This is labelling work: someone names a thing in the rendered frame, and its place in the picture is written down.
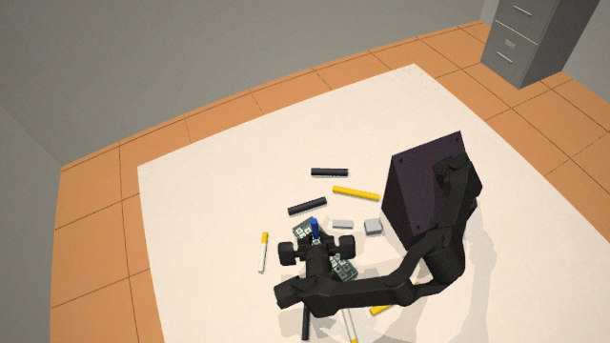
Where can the blue stylus with silver tip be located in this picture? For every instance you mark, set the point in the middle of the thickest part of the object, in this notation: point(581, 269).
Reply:
point(315, 228)

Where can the black and blue marker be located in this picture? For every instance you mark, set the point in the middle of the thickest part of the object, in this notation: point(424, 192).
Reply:
point(305, 324)

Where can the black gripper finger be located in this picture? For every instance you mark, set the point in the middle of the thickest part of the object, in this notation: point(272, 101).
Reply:
point(324, 236)
point(307, 239)

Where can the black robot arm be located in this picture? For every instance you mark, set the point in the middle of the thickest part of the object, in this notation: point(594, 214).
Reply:
point(324, 293)

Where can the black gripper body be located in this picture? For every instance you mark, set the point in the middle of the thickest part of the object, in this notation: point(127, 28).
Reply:
point(321, 252)

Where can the black cylinder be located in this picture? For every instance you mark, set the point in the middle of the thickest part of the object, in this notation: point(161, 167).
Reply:
point(307, 205)
point(323, 171)

